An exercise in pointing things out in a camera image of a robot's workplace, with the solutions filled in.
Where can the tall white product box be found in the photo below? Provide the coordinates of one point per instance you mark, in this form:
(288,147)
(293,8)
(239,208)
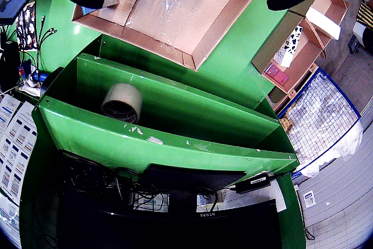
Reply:
(323,23)

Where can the cardboard box with olive flap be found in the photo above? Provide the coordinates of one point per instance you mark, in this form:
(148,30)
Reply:
(303,62)

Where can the pink product box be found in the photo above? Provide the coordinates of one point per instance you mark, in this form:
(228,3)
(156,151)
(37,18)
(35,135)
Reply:
(277,74)

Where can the blue cylindrical item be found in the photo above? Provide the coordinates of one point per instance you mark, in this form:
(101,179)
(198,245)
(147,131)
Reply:
(40,75)

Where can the large shallow cardboard tray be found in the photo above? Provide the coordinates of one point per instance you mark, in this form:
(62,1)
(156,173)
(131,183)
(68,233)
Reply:
(180,15)

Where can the cow print carton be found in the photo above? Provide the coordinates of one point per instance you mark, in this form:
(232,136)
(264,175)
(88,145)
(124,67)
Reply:
(292,45)

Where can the photo sheet with round items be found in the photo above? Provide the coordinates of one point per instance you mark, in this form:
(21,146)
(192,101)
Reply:
(27,27)

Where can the yellow black striped bumper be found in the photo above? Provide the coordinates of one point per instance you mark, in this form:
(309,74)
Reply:
(365,14)

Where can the white and black machine head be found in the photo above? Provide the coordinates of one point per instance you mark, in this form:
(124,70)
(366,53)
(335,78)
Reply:
(360,33)

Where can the small grey floor device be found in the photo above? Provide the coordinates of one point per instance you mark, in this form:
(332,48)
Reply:
(353,44)

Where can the wooden pallet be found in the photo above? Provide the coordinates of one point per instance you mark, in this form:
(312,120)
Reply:
(310,75)

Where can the black round device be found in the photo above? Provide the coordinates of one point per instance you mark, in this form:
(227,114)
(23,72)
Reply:
(8,68)

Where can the clear packing tape roll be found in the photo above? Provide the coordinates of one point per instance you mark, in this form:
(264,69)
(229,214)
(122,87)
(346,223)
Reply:
(122,100)

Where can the printed brochure sheet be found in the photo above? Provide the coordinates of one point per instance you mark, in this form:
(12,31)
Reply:
(19,150)
(7,109)

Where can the black power adapter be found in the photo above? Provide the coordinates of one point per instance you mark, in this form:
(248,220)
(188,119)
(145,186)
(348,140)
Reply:
(253,183)

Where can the small blue white label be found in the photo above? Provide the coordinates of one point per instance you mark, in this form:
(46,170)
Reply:
(309,199)

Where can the white printed papers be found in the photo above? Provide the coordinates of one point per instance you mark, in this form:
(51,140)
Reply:
(247,198)

